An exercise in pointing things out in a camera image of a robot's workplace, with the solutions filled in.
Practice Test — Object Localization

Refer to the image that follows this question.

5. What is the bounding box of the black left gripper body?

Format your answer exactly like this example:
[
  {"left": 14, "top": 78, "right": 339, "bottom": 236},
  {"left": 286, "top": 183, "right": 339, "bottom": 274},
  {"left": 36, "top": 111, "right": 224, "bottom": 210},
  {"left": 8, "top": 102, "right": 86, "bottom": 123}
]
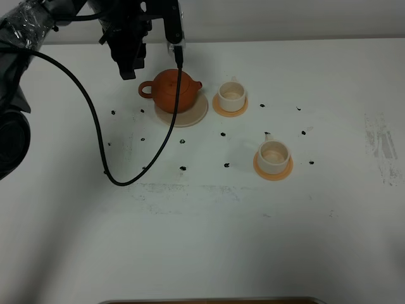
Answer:
[{"left": 87, "top": 1, "right": 165, "bottom": 63}]

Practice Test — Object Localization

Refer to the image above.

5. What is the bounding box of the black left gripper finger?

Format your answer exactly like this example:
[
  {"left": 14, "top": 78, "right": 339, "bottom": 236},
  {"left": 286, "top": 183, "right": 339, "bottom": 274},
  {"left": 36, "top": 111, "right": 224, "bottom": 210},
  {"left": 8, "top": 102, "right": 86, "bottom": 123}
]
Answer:
[{"left": 109, "top": 30, "right": 146, "bottom": 80}]

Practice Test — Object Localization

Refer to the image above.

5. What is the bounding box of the brown clay teapot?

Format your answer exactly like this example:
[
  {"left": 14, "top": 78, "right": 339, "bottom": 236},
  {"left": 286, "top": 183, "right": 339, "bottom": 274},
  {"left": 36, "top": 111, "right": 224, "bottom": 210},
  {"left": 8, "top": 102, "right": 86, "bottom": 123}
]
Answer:
[{"left": 139, "top": 69, "right": 203, "bottom": 113}]

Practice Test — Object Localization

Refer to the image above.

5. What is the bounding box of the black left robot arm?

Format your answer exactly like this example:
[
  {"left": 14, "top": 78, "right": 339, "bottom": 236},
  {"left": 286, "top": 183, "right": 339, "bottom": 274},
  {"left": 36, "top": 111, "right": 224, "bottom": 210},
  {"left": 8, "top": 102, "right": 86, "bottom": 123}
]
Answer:
[{"left": 1, "top": 1, "right": 122, "bottom": 186}]

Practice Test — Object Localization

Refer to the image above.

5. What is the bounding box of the beige teapot saucer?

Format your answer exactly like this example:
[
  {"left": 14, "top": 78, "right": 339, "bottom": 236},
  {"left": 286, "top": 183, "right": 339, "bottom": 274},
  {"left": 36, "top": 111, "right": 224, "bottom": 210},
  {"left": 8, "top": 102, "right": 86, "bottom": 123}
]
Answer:
[{"left": 154, "top": 93, "right": 209, "bottom": 127}]

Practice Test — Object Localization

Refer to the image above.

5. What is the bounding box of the orange coaster near teapot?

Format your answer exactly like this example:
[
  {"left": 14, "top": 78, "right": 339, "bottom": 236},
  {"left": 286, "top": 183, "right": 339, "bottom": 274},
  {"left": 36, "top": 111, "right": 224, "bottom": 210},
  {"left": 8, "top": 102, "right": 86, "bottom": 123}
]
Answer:
[{"left": 212, "top": 94, "right": 249, "bottom": 117}]

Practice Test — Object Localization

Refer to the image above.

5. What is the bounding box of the white teacup near teapot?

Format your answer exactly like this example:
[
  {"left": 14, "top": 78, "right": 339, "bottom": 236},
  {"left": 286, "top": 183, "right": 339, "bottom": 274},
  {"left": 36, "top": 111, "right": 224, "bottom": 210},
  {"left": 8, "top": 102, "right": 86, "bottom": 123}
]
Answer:
[{"left": 218, "top": 76, "right": 246, "bottom": 112}]

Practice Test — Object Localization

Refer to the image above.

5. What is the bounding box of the white teacup front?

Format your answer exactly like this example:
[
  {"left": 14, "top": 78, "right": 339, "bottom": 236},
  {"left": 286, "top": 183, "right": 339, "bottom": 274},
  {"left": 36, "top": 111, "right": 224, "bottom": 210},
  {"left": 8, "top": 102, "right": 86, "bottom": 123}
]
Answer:
[{"left": 256, "top": 132, "right": 291, "bottom": 175}]

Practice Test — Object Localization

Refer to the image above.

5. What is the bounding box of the orange coaster front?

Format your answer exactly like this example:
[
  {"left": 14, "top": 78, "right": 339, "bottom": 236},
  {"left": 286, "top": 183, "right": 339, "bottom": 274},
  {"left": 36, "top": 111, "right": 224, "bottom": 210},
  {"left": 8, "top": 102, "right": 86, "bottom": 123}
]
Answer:
[{"left": 253, "top": 153, "right": 294, "bottom": 181}]

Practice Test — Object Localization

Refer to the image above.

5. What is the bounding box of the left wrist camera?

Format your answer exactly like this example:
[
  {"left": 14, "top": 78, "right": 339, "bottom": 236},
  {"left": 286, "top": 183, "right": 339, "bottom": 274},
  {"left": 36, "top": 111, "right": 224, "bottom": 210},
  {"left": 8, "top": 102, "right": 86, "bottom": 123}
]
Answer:
[{"left": 163, "top": 0, "right": 185, "bottom": 53}]

